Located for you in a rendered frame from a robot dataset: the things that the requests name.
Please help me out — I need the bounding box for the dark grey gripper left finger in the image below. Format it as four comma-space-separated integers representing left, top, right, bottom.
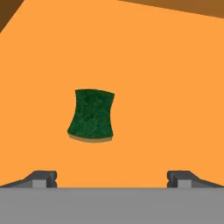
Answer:
0, 170, 59, 189

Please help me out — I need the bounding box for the green sponge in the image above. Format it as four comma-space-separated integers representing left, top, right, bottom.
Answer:
66, 88, 116, 144

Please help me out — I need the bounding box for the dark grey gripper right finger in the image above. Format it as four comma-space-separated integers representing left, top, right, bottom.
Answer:
166, 170, 224, 189

